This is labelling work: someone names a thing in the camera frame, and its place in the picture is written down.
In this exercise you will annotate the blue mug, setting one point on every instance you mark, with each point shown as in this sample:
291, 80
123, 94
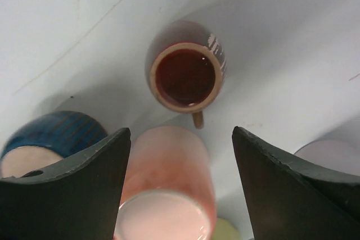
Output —
47, 140

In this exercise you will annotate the large pink mug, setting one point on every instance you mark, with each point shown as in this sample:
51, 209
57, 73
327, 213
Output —
168, 192

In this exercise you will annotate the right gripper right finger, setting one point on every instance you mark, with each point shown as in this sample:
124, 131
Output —
290, 198

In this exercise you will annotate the dark brown mug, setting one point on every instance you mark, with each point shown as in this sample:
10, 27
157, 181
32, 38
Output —
185, 68

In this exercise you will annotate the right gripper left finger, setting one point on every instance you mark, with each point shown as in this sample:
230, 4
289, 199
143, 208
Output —
75, 198

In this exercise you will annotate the yellow mug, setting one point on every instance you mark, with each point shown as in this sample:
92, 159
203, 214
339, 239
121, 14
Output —
224, 230

